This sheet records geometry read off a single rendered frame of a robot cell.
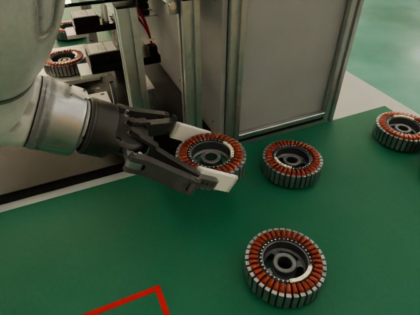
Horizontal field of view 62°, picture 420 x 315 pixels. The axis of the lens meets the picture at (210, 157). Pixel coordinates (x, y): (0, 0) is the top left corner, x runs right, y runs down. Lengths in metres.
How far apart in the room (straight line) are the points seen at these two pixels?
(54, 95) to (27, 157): 0.34
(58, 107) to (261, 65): 0.39
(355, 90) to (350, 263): 0.56
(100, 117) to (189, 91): 0.24
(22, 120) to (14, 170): 0.33
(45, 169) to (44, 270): 0.21
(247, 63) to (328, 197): 0.28
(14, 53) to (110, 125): 0.18
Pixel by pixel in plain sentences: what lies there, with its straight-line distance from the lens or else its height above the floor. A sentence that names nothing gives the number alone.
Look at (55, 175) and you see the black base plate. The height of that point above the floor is 0.77.
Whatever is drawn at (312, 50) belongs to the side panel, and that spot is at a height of 0.93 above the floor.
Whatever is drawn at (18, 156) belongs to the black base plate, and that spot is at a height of 0.77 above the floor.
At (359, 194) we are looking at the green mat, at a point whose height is 0.75.
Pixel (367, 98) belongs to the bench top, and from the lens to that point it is 1.00.
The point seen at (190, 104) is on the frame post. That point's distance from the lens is 0.66.
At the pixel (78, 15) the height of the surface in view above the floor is 0.92.
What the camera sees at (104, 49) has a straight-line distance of 0.78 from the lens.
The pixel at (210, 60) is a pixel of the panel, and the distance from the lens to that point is 0.68.
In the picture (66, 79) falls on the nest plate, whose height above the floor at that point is 0.78.
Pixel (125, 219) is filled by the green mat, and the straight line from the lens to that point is 0.61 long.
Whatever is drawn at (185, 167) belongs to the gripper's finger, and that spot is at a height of 0.89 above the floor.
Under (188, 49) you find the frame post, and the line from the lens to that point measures 0.61.
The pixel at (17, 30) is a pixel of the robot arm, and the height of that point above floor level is 1.12.
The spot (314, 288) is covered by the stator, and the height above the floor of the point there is 0.78.
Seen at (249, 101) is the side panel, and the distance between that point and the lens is 0.71.
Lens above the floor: 1.20
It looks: 39 degrees down
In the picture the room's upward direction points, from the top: straight up
